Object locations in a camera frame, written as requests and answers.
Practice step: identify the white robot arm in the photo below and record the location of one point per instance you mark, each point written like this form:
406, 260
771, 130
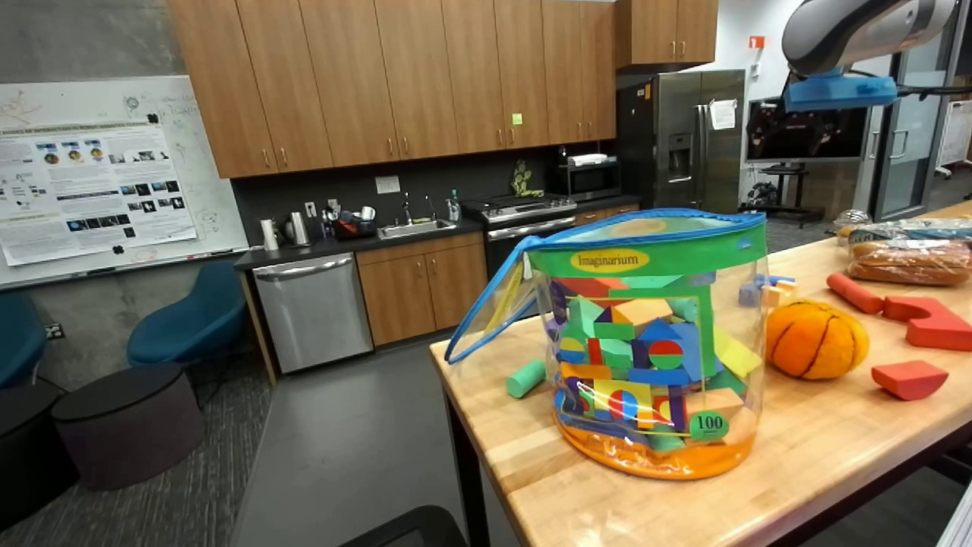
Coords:
834, 35

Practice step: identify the clear plastic toy basket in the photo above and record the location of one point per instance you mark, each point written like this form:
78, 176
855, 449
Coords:
651, 337

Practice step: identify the kitchen stove oven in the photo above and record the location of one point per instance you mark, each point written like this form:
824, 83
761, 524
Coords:
513, 221

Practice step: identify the lower wooden cabinets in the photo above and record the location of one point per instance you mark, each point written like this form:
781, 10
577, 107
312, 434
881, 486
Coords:
421, 287

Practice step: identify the wooden cabinets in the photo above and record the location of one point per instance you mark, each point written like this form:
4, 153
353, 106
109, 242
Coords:
421, 287
336, 83

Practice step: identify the green foam cylinder on table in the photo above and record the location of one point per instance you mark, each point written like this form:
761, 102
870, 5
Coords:
527, 377

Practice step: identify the black microwave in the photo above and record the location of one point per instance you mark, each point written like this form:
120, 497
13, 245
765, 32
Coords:
587, 178

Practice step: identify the stainless dishwasher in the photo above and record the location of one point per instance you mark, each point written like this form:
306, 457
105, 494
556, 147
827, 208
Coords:
315, 310

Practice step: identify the stainless refrigerator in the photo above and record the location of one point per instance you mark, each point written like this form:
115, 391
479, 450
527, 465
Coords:
680, 139

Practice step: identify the blue lounge chair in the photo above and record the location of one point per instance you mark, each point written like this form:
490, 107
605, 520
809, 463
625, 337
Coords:
195, 326

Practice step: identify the upper wooden cabinets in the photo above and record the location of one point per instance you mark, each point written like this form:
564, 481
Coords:
336, 83

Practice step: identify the orange plush basketball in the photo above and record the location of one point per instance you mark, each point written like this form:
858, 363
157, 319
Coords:
815, 343

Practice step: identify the red foam cylinder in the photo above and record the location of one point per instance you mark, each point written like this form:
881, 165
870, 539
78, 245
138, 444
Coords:
858, 297

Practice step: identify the dark round ottoman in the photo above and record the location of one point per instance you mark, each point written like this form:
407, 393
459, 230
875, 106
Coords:
128, 428

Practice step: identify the whiteboard with posters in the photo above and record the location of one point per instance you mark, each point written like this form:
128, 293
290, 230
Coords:
109, 176

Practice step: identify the bagged bread loaf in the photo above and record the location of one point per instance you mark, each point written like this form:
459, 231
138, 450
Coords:
913, 262

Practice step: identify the small red foam block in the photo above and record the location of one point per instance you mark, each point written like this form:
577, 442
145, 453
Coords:
911, 382

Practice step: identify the red notched foam block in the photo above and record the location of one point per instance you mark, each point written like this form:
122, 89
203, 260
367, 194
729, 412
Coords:
930, 323

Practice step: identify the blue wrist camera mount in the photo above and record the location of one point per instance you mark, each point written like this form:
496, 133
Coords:
841, 92

